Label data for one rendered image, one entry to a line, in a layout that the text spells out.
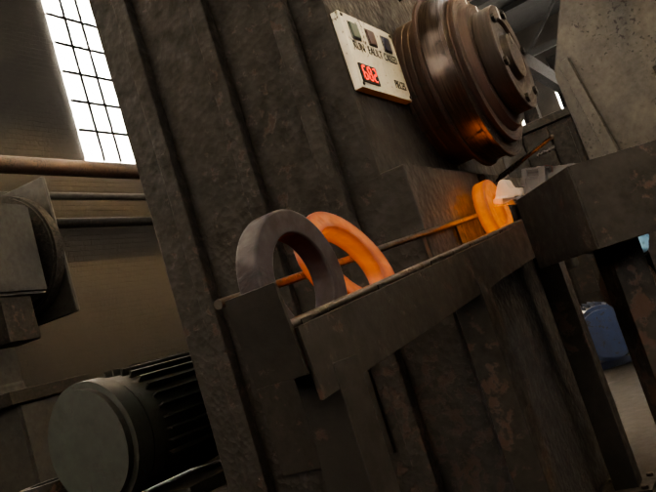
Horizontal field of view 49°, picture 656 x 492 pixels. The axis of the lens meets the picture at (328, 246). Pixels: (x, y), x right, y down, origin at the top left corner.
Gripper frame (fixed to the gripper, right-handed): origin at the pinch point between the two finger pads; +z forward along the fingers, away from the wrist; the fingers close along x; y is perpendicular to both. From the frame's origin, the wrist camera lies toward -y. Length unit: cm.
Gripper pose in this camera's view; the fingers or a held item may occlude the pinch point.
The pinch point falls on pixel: (491, 204)
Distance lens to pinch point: 175.5
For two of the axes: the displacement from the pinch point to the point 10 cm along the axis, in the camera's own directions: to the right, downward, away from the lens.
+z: -8.6, 0.7, 5.1
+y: -0.9, -10.0, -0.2
